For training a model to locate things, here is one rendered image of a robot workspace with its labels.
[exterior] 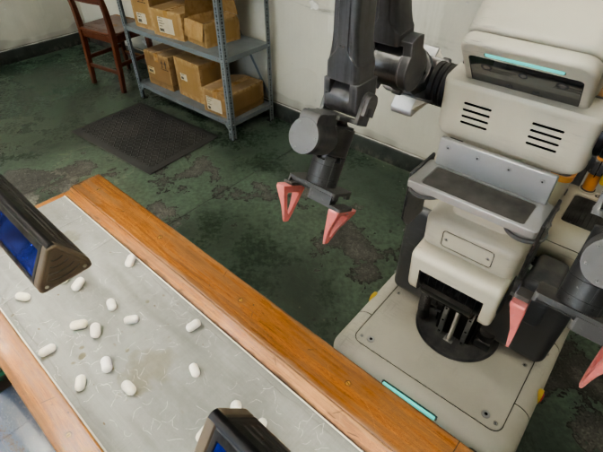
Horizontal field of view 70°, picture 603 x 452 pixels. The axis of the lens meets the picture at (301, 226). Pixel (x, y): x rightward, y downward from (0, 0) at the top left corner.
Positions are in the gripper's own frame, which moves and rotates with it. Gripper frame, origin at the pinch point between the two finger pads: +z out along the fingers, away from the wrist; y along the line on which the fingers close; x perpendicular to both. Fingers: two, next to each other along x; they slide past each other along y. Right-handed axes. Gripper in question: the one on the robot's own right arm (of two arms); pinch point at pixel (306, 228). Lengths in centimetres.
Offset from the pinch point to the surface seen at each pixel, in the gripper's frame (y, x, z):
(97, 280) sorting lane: -45, -11, 34
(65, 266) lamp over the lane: -16.6, -34.9, 9.9
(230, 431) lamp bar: 21.5, -38.6, 6.6
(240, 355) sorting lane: -3.3, -3.4, 30.5
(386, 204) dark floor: -49, 163, 29
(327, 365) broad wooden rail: 12.6, 2.9, 24.5
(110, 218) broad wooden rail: -60, 1, 26
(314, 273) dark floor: -48, 103, 59
